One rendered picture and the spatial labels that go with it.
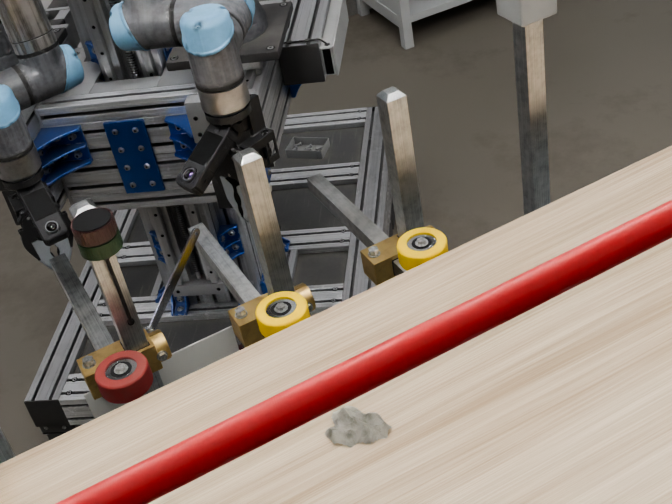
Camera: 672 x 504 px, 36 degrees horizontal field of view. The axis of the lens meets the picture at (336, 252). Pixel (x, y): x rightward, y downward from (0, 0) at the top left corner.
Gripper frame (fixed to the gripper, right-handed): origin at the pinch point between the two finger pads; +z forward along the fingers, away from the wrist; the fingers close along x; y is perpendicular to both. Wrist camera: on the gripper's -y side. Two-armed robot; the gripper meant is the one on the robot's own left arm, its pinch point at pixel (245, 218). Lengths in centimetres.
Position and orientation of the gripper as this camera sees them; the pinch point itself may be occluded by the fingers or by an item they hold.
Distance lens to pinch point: 168.9
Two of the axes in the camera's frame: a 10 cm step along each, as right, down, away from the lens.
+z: 1.6, 7.8, 6.0
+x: -7.5, -3.0, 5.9
